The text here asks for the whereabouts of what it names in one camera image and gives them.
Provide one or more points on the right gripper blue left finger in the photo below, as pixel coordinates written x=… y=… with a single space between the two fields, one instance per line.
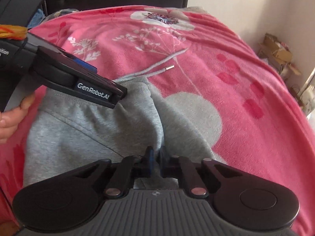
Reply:
x=149 y=161

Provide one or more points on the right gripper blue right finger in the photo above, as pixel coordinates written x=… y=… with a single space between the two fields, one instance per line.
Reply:
x=163 y=161

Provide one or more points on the grey sweatpants with drawstring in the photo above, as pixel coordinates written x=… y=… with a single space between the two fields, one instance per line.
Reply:
x=69 y=132

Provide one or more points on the person's left hand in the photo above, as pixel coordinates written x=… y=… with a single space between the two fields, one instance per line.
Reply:
x=11 y=119

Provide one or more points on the pink floral fleece blanket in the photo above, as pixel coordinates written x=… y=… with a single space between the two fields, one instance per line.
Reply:
x=264 y=132

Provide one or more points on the white cartoon paper bag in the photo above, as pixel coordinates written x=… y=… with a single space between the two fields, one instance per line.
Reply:
x=305 y=99

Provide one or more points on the open cardboard boxes pile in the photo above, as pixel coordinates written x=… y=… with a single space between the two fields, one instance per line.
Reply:
x=278 y=56

